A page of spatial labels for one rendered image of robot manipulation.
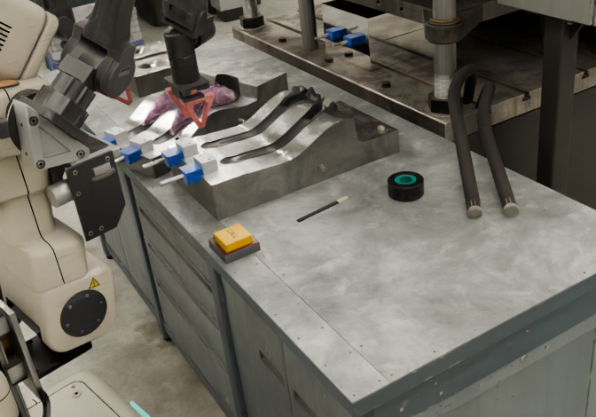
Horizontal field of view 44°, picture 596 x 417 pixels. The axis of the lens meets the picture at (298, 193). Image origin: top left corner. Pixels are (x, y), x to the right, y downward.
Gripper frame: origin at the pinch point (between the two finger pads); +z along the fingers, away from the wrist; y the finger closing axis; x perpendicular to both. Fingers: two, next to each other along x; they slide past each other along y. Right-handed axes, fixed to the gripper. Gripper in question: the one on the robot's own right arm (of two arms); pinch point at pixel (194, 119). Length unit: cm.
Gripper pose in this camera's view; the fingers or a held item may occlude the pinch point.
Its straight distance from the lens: 163.1
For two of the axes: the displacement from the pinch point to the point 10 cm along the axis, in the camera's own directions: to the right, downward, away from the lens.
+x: -8.5, 3.4, -3.9
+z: 1.1, 8.6, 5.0
